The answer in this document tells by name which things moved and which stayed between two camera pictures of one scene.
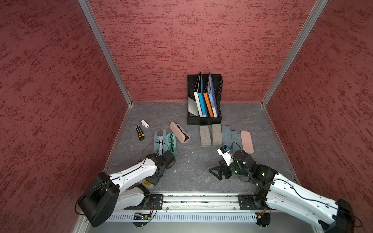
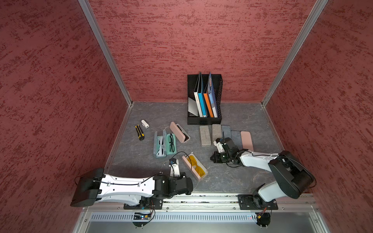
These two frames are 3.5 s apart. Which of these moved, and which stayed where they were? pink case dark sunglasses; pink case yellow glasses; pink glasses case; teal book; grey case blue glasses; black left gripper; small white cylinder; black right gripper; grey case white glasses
Moved: black right gripper; black left gripper; pink case yellow glasses
Stayed: small white cylinder; teal book; grey case white glasses; pink glasses case; grey case blue glasses; pink case dark sunglasses
